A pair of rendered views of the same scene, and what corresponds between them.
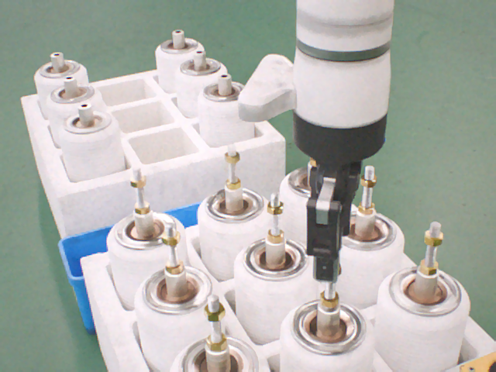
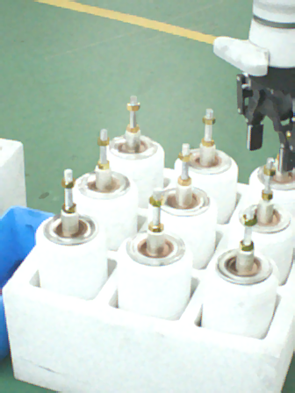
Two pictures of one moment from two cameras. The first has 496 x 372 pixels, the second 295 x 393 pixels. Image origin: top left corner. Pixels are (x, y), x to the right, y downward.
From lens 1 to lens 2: 0.74 m
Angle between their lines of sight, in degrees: 40
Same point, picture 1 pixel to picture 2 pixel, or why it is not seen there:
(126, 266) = (82, 260)
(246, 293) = (184, 233)
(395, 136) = (32, 125)
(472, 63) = (23, 51)
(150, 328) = (162, 282)
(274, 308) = (206, 234)
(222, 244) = (118, 217)
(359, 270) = (225, 189)
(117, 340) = (113, 319)
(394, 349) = not seen: hidden behind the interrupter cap
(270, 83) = (252, 51)
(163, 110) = not seen: outside the picture
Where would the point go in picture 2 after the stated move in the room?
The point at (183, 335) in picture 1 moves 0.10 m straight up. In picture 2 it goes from (186, 274) to (190, 208)
